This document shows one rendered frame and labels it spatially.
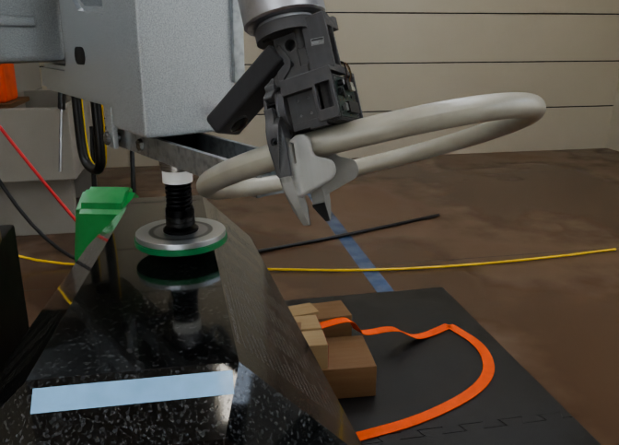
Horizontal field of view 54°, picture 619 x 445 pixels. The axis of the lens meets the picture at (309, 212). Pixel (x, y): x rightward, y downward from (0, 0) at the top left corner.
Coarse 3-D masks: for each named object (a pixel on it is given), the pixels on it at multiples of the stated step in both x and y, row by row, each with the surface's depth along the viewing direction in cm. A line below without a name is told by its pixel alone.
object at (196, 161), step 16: (128, 144) 147; (144, 144) 139; (160, 144) 131; (176, 144) 126; (208, 144) 137; (224, 144) 131; (240, 144) 125; (160, 160) 133; (176, 160) 126; (192, 160) 120; (208, 160) 114; (224, 160) 109; (256, 176) 101
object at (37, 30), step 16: (0, 0) 158; (16, 0) 161; (32, 0) 164; (48, 0) 167; (0, 16) 159; (16, 16) 161; (32, 16) 164; (48, 16) 168; (0, 32) 160; (16, 32) 163; (32, 32) 166; (48, 32) 169; (0, 48) 161; (16, 48) 164; (32, 48) 167; (48, 48) 170
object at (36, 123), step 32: (32, 96) 485; (32, 128) 375; (64, 128) 379; (0, 160) 377; (32, 160) 381; (64, 160) 385; (0, 192) 395; (32, 192) 399; (64, 192) 403; (0, 224) 401; (64, 224) 409
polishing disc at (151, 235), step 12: (144, 228) 147; (156, 228) 147; (204, 228) 147; (216, 228) 147; (144, 240) 138; (156, 240) 138; (168, 240) 138; (180, 240) 138; (192, 240) 138; (204, 240) 138; (216, 240) 141
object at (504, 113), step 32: (480, 96) 65; (512, 96) 68; (352, 128) 62; (384, 128) 62; (416, 128) 63; (480, 128) 96; (512, 128) 88; (256, 160) 67; (384, 160) 107; (416, 160) 106; (224, 192) 90; (256, 192) 100
